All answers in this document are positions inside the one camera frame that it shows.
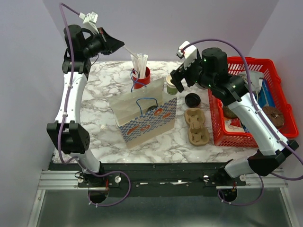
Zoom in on black lid stack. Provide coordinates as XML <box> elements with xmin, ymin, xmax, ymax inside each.
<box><xmin>185</xmin><ymin>93</ymin><xmax>201</xmax><ymax>108</ymax></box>

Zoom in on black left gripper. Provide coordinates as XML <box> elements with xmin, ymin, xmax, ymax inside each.
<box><xmin>82</xmin><ymin>27</ymin><xmax>125</xmax><ymax>58</ymax></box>

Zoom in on brown pulp cup carrier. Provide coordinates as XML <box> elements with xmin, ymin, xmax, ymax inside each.
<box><xmin>184</xmin><ymin>108</ymin><xmax>210</xmax><ymax>146</ymax></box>

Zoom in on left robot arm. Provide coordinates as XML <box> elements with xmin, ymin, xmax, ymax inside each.
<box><xmin>46</xmin><ymin>25</ymin><xmax>124</xmax><ymax>187</ymax></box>

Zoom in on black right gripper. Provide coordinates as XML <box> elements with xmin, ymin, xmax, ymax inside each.
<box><xmin>170</xmin><ymin>52</ymin><xmax>215</xmax><ymax>92</ymax></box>

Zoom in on red plastic straw holder cup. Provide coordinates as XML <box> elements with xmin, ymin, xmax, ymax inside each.
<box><xmin>131</xmin><ymin>67</ymin><xmax>151</xmax><ymax>90</ymax></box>

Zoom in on white wrapped straws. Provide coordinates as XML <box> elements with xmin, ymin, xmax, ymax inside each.
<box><xmin>131</xmin><ymin>53</ymin><xmax>148</xmax><ymax>79</ymax></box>

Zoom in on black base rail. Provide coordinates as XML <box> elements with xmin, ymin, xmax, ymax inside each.
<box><xmin>48</xmin><ymin>162</ymin><xmax>247</xmax><ymax>198</ymax></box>

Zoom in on aluminium frame rail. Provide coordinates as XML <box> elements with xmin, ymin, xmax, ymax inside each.
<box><xmin>38</xmin><ymin>170</ymin><xmax>287</xmax><ymax>191</ymax></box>

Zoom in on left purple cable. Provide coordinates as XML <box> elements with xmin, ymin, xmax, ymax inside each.
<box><xmin>57</xmin><ymin>2</ymin><xmax>132</xmax><ymax>208</ymax></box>

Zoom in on red plastic basket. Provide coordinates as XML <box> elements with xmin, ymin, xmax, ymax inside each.
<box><xmin>208</xmin><ymin>57</ymin><xmax>299</xmax><ymax>148</ymax></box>

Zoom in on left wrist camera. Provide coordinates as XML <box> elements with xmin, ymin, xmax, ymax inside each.
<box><xmin>79</xmin><ymin>11</ymin><xmax>99</xmax><ymax>34</ymax></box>

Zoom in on crumpled silver snack bag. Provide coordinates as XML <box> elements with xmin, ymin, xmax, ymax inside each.
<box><xmin>237</xmin><ymin>70</ymin><xmax>264</xmax><ymax>95</ymax></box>

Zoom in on single white straw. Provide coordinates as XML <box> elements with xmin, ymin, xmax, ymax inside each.
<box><xmin>123</xmin><ymin>45</ymin><xmax>139</xmax><ymax>59</ymax></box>

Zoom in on brown round cake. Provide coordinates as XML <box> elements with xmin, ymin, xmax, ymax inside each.
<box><xmin>262</xmin><ymin>106</ymin><xmax>285</xmax><ymax>129</ymax></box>

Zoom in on checkered paper takeout bag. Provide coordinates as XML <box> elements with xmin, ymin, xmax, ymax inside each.
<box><xmin>109</xmin><ymin>78</ymin><xmax>177</xmax><ymax>149</ymax></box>

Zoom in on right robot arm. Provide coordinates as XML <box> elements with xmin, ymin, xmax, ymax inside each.
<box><xmin>171</xmin><ymin>44</ymin><xmax>299</xmax><ymax>185</ymax></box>

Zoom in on green round sponge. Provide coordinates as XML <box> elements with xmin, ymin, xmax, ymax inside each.
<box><xmin>222</xmin><ymin>106</ymin><xmax>238</xmax><ymax>119</ymax></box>

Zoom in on blue package in basket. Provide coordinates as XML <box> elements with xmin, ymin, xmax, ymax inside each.
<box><xmin>258</xmin><ymin>79</ymin><xmax>276</xmax><ymax>108</ymax></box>

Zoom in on black plastic cup lid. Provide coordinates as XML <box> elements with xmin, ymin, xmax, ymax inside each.
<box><xmin>146</xmin><ymin>105</ymin><xmax>158</xmax><ymax>112</ymax></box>

